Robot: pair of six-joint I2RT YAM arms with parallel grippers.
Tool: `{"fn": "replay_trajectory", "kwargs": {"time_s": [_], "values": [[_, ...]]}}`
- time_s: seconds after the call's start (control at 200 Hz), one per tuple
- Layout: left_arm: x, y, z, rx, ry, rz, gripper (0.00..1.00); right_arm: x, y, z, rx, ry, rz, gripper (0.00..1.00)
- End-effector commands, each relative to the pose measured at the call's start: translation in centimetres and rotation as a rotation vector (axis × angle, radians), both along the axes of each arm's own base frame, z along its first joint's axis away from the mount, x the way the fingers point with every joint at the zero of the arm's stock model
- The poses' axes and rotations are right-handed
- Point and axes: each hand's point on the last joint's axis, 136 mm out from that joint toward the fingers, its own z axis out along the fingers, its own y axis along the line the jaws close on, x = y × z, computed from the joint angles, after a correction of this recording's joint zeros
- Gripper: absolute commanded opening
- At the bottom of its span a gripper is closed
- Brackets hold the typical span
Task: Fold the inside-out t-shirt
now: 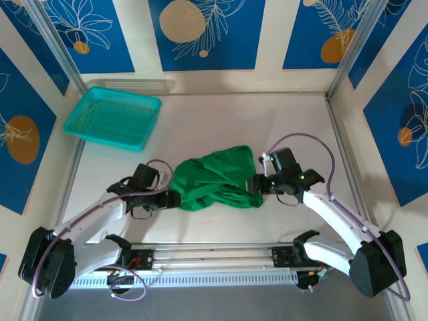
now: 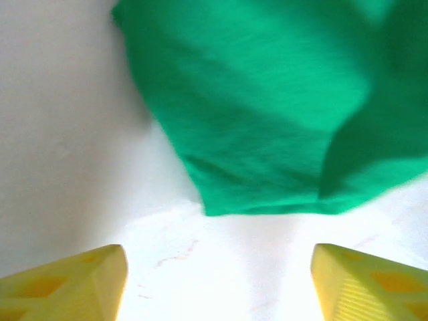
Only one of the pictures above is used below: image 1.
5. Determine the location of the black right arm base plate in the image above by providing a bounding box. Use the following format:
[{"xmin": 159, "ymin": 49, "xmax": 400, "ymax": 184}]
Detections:
[{"xmin": 271, "ymin": 245, "xmax": 334, "ymax": 268}]

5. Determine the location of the teal plastic basket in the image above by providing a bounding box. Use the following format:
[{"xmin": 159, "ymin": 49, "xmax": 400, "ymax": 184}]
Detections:
[{"xmin": 64, "ymin": 86, "xmax": 163, "ymax": 153}]

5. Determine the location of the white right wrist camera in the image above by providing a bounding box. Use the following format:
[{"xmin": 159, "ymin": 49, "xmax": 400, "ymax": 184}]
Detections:
[{"xmin": 260, "ymin": 152, "xmax": 274, "ymax": 177}]

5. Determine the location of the green t-shirt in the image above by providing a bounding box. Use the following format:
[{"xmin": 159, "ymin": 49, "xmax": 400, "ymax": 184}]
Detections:
[{"xmin": 169, "ymin": 144, "xmax": 265, "ymax": 212}]

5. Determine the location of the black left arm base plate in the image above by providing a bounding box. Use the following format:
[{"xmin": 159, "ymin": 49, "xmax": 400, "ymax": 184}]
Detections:
[{"xmin": 92, "ymin": 249, "xmax": 155, "ymax": 272}]

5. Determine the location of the perforated metal strip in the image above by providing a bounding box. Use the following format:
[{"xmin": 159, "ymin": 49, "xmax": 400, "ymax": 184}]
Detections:
[{"xmin": 86, "ymin": 78, "xmax": 177, "ymax": 92}]

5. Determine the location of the aluminium corner post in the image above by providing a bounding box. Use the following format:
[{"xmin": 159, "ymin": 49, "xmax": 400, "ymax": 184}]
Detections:
[
  {"xmin": 23, "ymin": 0, "xmax": 85, "ymax": 90},
  {"xmin": 326, "ymin": 0, "xmax": 389, "ymax": 101}
]

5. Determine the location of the slotted grey cable duct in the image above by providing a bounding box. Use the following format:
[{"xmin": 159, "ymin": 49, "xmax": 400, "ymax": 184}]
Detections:
[{"xmin": 41, "ymin": 270, "xmax": 299, "ymax": 290}]

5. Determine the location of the aluminium rail frame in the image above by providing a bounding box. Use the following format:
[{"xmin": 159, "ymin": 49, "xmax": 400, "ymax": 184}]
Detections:
[{"xmin": 28, "ymin": 241, "xmax": 398, "ymax": 276}]

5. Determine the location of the small electronics board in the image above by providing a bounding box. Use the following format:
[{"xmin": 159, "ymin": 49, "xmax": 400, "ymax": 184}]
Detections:
[
  {"xmin": 106, "ymin": 270, "xmax": 138, "ymax": 296},
  {"xmin": 296, "ymin": 269, "xmax": 330, "ymax": 292}
]

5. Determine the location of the aluminium table side rail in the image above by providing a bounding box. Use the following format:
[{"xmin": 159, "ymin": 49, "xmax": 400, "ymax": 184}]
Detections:
[{"xmin": 324, "ymin": 93, "xmax": 377, "ymax": 241}]

